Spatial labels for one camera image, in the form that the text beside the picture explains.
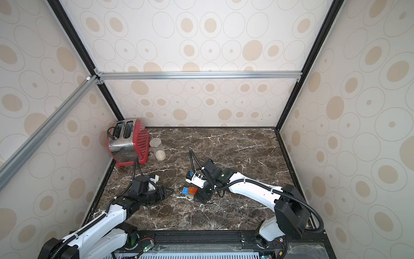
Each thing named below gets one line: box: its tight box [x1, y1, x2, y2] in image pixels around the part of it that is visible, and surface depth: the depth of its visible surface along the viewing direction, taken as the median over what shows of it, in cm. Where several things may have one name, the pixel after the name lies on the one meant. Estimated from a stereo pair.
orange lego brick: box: [187, 186, 196, 195], surface depth 82 cm
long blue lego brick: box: [182, 186, 194, 197], surface depth 83 cm
